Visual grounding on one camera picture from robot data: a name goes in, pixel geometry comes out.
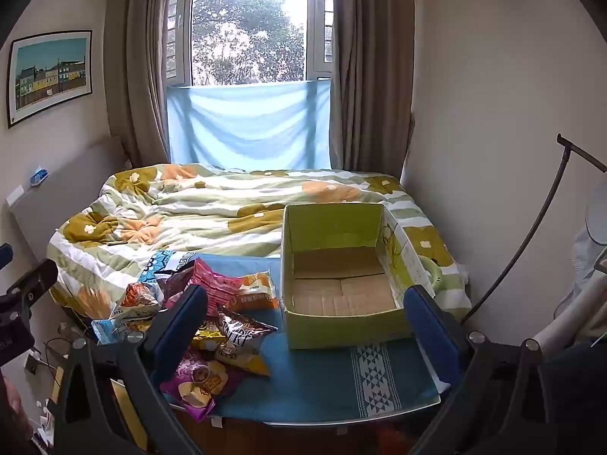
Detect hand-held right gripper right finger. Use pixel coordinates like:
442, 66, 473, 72
403, 284, 565, 455

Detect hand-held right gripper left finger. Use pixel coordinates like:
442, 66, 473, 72
50, 284, 209, 455

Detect dark maroon snack packet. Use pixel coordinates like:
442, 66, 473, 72
158, 265, 198, 310

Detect yellow white snack packet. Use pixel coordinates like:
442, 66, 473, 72
192, 320, 229, 350

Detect pink snack packet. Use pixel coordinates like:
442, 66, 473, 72
192, 258, 253, 312

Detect orange striped snack packet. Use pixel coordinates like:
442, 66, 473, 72
116, 281, 163, 319

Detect purple snack packet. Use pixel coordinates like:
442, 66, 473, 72
160, 348, 245, 420

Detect silver brown snack packet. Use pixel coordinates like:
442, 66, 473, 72
215, 308, 278, 378

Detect light blue snack packet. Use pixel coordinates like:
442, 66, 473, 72
91, 317, 153, 345

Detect orange white bread packet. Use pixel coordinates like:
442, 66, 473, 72
237, 270, 280, 312

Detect green cardboard box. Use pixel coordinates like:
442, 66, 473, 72
281, 203, 435, 351

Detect green round object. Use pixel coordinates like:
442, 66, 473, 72
417, 256, 445, 291

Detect grey bed headboard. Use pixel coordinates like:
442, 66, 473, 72
5, 135, 130, 257

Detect floral striped blanket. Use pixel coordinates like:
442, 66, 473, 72
47, 163, 471, 319

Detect teal patterned table mat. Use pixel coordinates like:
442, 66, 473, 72
137, 248, 440, 421

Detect white mesh fabric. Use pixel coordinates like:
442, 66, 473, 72
558, 227, 607, 324

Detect black floor lamp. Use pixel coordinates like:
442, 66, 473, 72
462, 133, 607, 326

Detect light blue window cloth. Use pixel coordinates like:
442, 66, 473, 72
166, 80, 332, 172

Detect brown curtain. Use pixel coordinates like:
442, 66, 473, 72
104, 0, 174, 168
329, 0, 416, 177

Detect window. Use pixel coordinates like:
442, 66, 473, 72
166, 0, 335, 89

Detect floor cables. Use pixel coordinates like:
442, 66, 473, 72
46, 320, 98, 367

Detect white tube frame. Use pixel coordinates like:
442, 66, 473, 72
535, 265, 607, 348

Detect framed wall poster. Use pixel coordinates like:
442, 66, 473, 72
7, 31, 94, 129

